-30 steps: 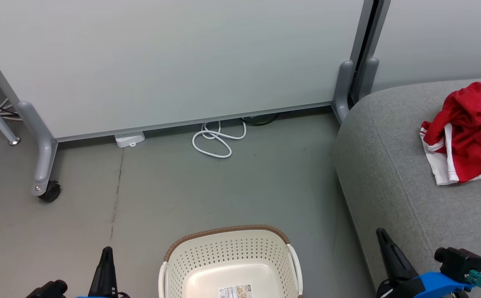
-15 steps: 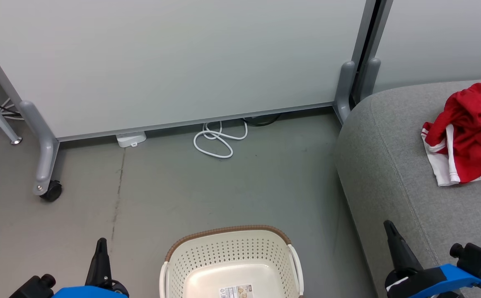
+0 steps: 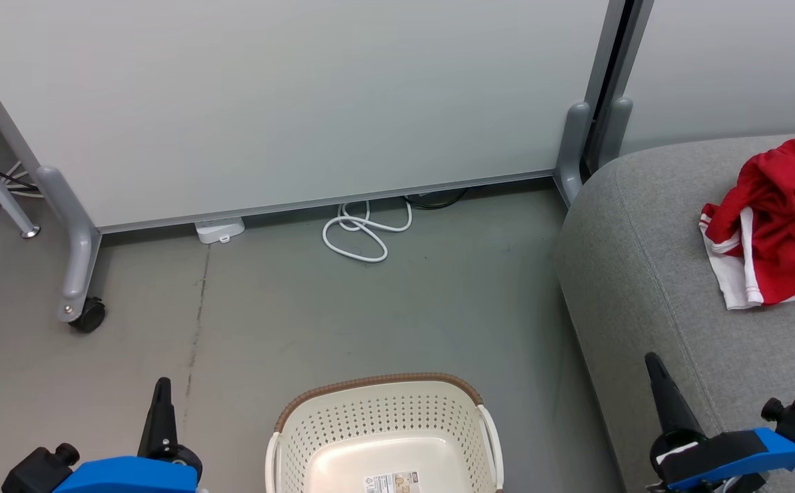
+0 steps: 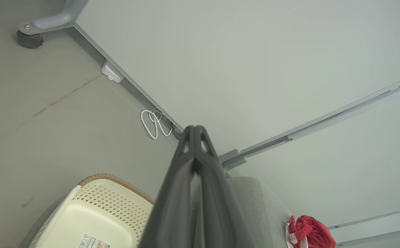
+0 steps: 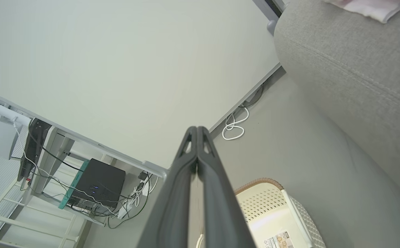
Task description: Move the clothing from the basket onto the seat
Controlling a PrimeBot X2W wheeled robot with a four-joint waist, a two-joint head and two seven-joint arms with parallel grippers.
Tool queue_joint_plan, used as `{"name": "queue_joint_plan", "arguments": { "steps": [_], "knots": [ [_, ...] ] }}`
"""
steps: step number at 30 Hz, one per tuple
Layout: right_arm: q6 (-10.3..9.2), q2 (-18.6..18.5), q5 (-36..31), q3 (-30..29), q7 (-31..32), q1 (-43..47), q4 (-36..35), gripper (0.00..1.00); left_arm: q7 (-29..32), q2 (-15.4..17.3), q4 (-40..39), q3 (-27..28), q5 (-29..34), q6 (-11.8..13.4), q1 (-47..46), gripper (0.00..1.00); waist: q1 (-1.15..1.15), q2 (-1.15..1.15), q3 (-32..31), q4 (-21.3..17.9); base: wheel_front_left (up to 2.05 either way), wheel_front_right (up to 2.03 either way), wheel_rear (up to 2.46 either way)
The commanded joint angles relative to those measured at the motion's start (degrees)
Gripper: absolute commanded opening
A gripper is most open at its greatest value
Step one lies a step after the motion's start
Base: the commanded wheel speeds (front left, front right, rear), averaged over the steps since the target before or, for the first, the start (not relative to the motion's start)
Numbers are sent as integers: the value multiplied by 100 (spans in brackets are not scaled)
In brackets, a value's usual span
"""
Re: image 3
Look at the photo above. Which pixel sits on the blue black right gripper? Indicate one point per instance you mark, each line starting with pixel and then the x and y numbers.
pixel 739 455

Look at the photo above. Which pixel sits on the narrow white partition panel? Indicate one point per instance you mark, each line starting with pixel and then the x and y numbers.
pixel 733 68

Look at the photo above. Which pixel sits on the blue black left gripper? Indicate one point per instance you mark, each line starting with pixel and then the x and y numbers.
pixel 130 476

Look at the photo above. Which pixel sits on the red and white garment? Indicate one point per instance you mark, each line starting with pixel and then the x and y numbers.
pixel 787 212

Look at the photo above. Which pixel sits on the white power strip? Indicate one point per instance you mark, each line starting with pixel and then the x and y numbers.
pixel 220 229

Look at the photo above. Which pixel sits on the grey partition foot with caster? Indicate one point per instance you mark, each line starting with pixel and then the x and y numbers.
pixel 79 253

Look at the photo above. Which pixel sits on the grey fabric sofa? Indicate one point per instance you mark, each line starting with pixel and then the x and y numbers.
pixel 657 287

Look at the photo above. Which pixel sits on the wide white partition panel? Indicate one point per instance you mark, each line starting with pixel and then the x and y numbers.
pixel 301 96

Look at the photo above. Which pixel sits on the black caster wheel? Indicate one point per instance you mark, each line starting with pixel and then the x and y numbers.
pixel 89 316

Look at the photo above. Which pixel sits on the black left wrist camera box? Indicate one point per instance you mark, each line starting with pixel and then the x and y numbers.
pixel 38 472

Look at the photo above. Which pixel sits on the cream perforated laundry basket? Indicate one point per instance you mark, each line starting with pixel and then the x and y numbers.
pixel 383 438

